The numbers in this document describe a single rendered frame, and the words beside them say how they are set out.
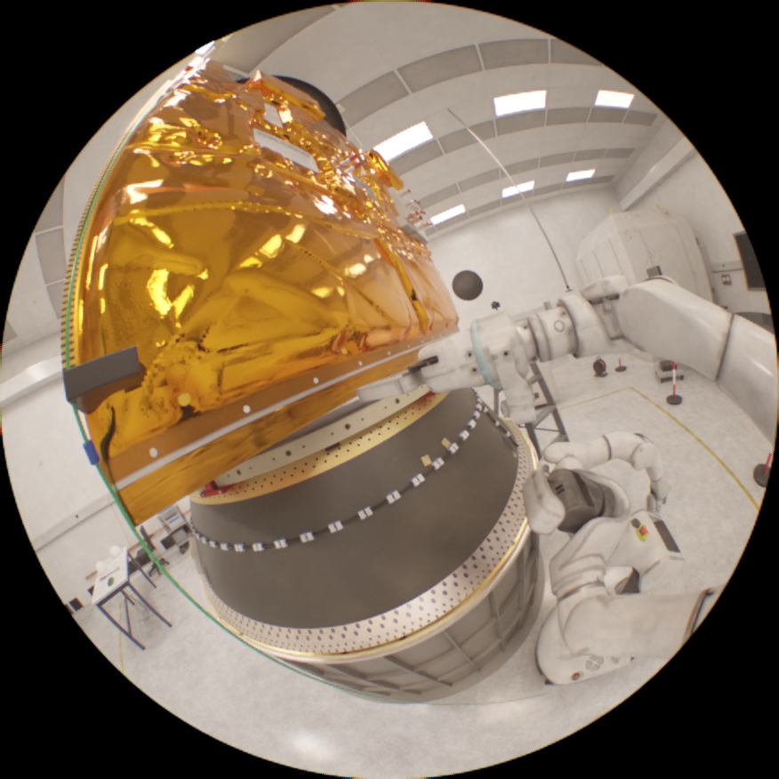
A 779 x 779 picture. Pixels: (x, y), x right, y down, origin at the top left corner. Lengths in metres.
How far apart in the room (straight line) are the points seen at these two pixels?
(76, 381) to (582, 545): 0.63
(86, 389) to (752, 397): 0.52
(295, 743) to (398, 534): 2.00
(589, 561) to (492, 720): 1.49
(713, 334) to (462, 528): 0.66
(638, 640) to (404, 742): 1.68
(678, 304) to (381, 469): 0.63
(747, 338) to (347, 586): 0.75
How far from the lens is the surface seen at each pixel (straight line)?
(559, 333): 0.27
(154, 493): 0.34
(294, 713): 2.28
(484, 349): 0.25
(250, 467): 0.62
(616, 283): 0.29
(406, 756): 1.93
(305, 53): 3.56
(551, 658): 1.48
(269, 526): 0.67
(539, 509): 0.40
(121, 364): 0.28
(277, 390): 0.39
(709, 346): 0.24
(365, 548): 0.61
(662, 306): 0.24
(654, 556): 0.72
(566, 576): 0.43
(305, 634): 0.80
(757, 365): 0.24
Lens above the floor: 1.81
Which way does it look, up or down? 8 degrees down
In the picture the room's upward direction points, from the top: 21 degrees counter-clockwise
